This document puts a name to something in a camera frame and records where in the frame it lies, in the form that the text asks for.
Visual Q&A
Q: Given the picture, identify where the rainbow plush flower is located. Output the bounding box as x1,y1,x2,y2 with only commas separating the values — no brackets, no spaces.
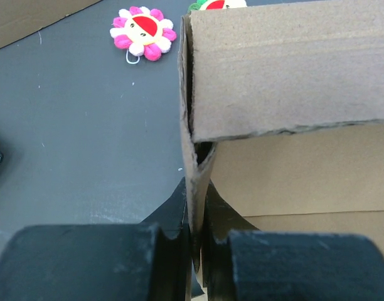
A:
188,0,247,12

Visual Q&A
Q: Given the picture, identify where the pink plush flower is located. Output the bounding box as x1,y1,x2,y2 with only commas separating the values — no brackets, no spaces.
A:
109,6,177,65

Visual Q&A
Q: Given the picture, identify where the closed brown cardboard box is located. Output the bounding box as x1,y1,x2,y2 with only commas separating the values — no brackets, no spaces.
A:
0,0,98,48

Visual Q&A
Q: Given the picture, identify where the brown cardboard box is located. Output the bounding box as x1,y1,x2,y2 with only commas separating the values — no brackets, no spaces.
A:
179,1,384,295
0,0,98,48

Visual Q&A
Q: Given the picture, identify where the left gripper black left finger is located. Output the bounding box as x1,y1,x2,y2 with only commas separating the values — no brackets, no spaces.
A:
0,181,191,300

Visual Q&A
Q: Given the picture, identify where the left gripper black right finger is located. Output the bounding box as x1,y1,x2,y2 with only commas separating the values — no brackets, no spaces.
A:
201,184,384,300

